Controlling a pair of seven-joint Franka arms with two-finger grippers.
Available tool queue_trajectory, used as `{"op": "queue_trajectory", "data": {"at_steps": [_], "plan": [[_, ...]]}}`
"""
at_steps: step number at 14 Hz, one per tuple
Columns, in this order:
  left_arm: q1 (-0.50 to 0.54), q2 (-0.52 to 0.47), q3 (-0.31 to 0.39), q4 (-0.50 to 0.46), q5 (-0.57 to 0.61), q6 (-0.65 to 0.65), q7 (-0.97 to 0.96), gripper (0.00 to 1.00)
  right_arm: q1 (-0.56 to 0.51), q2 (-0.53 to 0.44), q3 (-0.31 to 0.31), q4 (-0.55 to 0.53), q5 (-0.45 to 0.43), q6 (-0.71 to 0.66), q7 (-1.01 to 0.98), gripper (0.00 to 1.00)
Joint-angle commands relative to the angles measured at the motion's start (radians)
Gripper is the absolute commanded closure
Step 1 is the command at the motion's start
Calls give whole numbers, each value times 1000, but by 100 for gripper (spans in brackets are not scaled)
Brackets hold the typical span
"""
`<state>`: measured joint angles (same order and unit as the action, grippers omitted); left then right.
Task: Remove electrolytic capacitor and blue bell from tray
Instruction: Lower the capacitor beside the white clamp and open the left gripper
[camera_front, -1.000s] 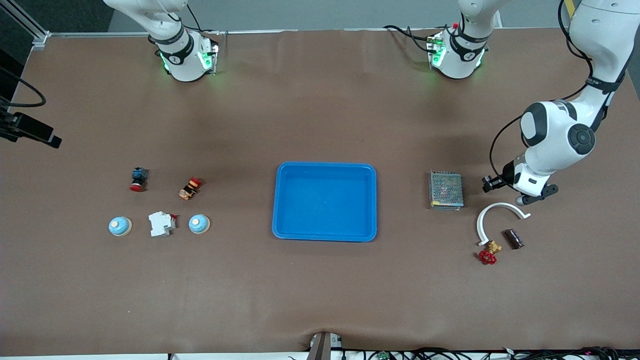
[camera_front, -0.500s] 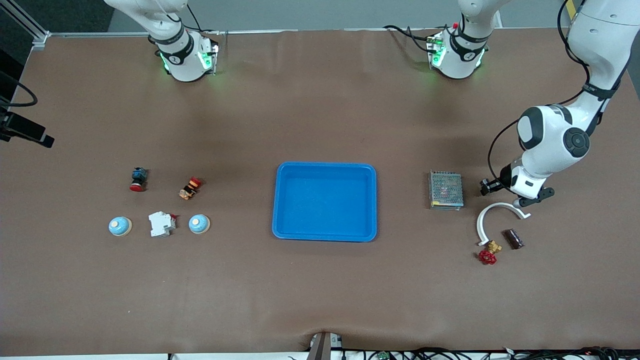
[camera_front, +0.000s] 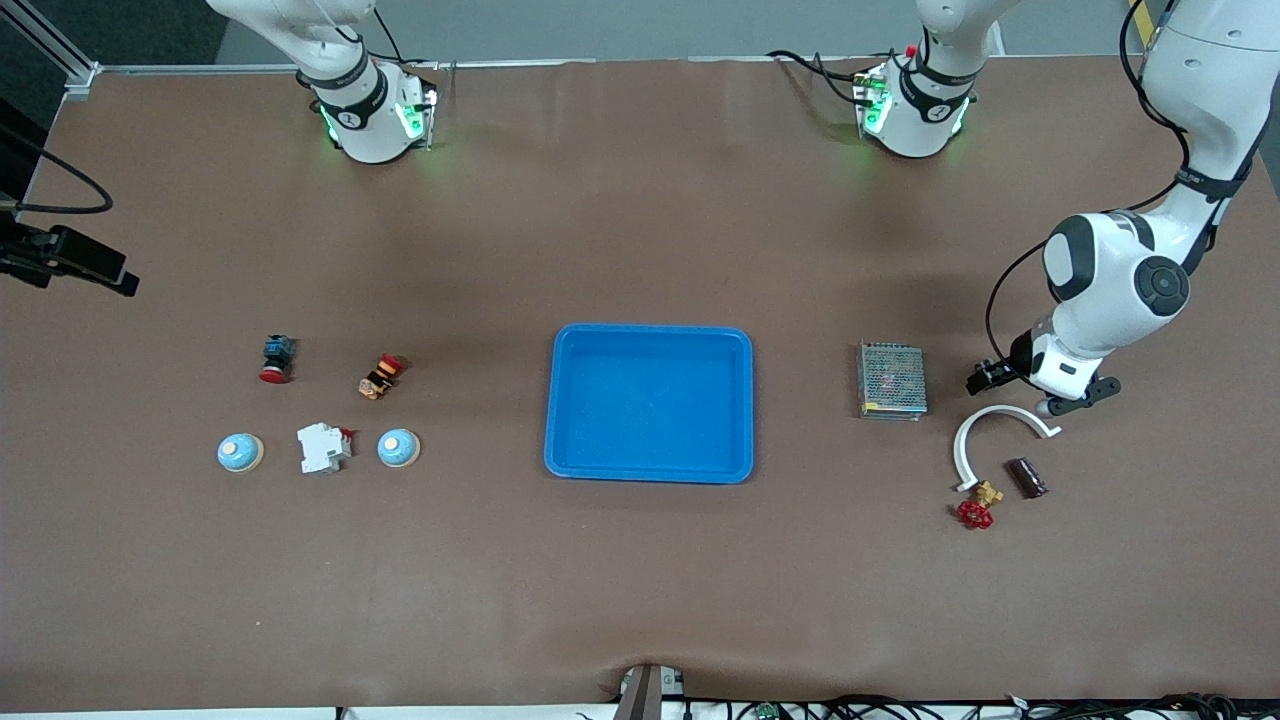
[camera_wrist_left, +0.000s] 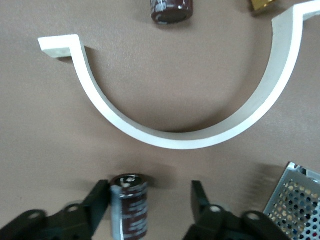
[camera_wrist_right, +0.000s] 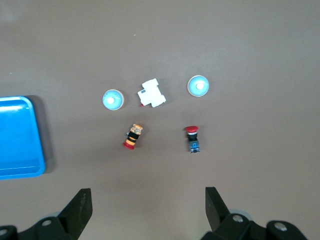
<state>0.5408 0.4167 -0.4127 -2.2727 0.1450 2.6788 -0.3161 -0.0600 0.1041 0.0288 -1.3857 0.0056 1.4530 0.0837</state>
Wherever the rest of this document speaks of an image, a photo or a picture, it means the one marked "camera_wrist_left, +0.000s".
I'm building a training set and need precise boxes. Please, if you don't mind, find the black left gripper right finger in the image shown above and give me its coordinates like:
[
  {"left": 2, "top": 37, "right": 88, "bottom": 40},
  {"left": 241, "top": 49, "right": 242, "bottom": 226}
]
[{"left": 183, "top": 180, "right": 283, "bottom": 240}]

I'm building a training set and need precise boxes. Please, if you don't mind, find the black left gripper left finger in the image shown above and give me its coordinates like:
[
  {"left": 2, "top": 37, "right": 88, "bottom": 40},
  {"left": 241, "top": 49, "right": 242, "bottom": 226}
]
[{"left": 0, "top": 179, "right": 112, "bottom": 240}]

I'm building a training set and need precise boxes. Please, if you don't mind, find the dark brown cylindrical capacitor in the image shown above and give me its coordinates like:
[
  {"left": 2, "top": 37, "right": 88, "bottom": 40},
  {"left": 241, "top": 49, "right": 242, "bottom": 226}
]
[
  {"left": 109, "top": 173, "right": 150, "bottom": 240},
  {"left": 149, "top": 0, "right": 195, "bottom": 26}
]

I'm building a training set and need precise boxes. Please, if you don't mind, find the metal mesh power supply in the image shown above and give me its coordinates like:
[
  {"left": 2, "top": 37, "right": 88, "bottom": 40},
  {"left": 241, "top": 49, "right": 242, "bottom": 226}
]
[{"left": 262, "top": 161, "right": 320, "bottom": 240}]

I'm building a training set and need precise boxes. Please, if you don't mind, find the brown table cover mat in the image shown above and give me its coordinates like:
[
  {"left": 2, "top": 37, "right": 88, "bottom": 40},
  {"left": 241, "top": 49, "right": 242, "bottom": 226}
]
[{"left": 0, "top": 0, "right": 320, "bottom": 240}]

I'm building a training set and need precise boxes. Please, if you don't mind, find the white curved plastic bracket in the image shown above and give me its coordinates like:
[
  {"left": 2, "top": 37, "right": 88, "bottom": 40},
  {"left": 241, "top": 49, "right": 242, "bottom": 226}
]
[{"left": 37, "top": 0, "right": 320, "bottom": 151}]

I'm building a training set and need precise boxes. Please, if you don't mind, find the brass valve red handle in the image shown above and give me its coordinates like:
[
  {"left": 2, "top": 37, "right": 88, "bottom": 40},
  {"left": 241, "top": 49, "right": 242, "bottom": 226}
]
[{"left": 247, "top": 0, "right": 278, "bottom": 15}]

